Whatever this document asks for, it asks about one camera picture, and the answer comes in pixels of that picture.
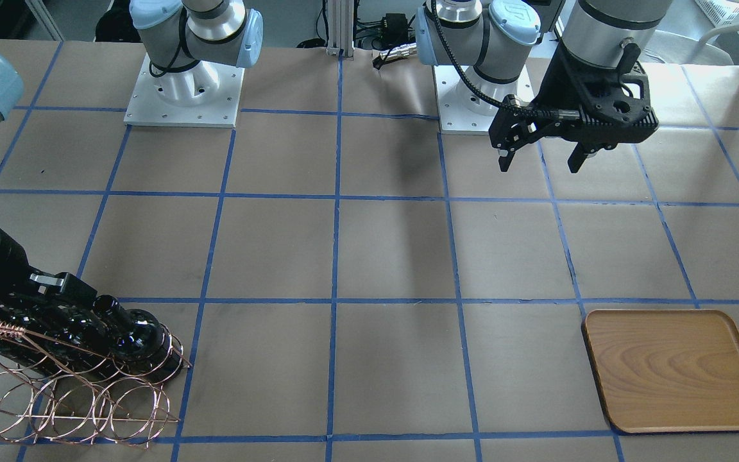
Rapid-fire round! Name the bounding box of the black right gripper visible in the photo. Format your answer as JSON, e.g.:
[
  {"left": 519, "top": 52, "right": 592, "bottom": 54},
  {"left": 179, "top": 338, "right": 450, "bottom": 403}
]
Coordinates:
[{"left": 0, "top": 248, "right": 97, "bottom": 339}]

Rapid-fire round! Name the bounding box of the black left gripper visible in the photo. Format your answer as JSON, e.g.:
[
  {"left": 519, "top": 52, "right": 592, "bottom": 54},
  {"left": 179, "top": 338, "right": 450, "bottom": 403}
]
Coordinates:
[{"left": 489, "top": 42, "right": 659, "bottom": 175}]

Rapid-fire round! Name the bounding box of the dark wine bottle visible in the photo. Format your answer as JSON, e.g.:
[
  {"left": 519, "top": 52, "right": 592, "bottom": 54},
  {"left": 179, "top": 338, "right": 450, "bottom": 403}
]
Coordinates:
[
  {"left": 93, "top": 306, "right": 183, "bottom": 384},
  {"left": 0, "top": 302, "right": 121, "bottom": 382}
]

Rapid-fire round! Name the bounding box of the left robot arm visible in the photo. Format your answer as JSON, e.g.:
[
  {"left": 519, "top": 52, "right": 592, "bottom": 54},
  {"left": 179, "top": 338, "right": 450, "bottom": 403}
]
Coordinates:
[{"left": 414, "top": 1, "right": 671, "bottom": 173}]

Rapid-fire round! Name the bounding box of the wooden tray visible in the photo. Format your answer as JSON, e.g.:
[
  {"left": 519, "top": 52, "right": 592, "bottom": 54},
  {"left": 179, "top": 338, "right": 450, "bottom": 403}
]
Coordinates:
[{"left": 582, "top": 309, "right": 739, "bottom": 434}]

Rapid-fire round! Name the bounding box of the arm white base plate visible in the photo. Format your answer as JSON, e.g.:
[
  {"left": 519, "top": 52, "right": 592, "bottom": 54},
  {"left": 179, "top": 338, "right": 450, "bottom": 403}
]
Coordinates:
[
  {"left": 433, "top": 65, "right": 536, "bottom": 135},
  {"left": 124, "top": 56, "right": 244, "bottom": 129}
]

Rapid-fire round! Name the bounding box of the copper wire bottle basket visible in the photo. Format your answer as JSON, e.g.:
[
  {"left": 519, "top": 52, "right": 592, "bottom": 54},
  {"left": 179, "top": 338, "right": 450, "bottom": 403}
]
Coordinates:
[{"left": 0, "top": 321, "right": 179, "bottom": 448}]

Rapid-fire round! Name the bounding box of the aluminium frame post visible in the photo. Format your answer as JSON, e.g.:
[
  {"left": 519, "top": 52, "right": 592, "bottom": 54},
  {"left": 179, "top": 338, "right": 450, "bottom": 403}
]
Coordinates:
[{"left": 325, "top": 1, "right": 355, "bottom": 60}]

